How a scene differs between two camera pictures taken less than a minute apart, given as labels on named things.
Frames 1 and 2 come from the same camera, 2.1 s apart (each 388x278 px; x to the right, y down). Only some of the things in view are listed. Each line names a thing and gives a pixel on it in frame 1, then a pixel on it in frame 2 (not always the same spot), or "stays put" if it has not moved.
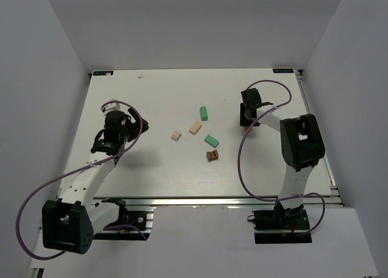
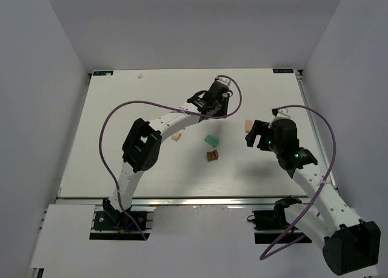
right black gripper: [248, 116] -> [260, 135]
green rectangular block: [211, 141] stays put
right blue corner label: [282, 70] stays put
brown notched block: [212, 155] stays put
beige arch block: [176, 136] stays put
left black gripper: [133, 124] -> [216, 108]
